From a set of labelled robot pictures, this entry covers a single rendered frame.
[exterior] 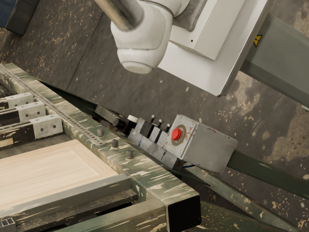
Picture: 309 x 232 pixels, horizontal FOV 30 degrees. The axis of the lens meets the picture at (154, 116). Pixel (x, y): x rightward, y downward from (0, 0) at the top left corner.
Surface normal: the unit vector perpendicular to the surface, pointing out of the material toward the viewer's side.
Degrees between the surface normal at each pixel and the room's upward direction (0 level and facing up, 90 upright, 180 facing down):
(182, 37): 1
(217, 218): 90
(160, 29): 118
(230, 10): 90
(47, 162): 56
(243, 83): 0
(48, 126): 90
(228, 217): 90
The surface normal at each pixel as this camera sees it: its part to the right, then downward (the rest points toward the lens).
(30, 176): -0.09, -0.94
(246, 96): -0.78, -0.34
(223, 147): 0.47, 0.26
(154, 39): 0.76, 0.26
